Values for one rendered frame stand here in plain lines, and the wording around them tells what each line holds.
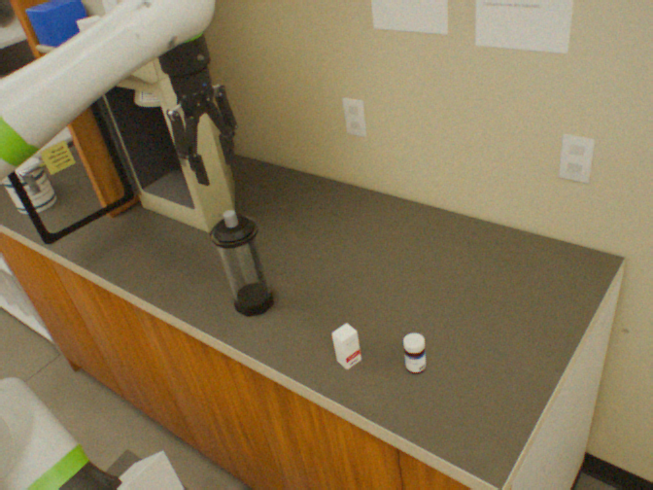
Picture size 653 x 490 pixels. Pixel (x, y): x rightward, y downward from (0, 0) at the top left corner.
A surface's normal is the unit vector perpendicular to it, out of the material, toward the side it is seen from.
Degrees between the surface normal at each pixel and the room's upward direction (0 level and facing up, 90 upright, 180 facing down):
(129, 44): 90
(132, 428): 0
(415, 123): 90
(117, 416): 0
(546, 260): 0
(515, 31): 90
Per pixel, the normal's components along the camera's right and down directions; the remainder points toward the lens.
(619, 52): -0.60, 0.55
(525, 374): -0.14, -0.79
